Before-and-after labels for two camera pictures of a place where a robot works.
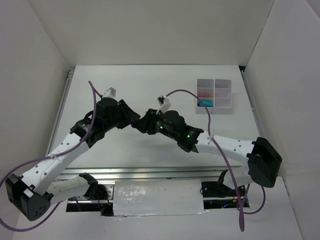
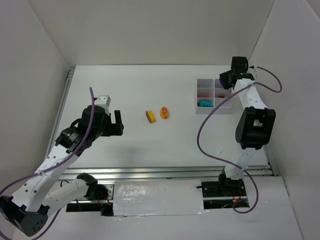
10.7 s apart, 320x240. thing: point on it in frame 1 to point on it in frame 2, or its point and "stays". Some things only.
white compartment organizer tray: [216, 93] stays
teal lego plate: [206, 103] stays
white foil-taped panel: [158, 197] stays
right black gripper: [149, 122] to [225, 80]
